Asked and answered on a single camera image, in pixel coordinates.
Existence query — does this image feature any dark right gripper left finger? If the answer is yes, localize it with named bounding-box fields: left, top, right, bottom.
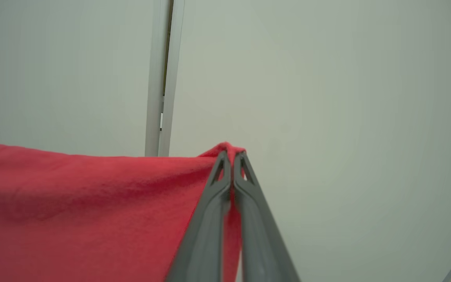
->
left=166, top=151, right=232, bottom=282

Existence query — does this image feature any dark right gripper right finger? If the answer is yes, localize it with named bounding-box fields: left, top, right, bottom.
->
left=234, top=152, right=300, bottom=282

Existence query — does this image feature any grey partition post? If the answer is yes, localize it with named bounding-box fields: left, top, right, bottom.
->
left=144, top=0, right=186, bottom=157

